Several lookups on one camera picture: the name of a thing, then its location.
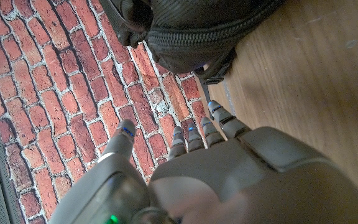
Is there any red brick print backdrop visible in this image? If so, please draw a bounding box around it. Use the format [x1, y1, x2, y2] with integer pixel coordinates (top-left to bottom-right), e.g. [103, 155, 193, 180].
[0, 0, 226, 224]

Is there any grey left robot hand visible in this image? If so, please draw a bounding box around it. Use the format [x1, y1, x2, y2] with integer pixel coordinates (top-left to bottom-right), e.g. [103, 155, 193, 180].
[48, 100, 358, 224]

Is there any black backpack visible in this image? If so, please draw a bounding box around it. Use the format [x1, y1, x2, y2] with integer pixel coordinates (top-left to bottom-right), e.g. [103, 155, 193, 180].
[99, 0, 287, 85]

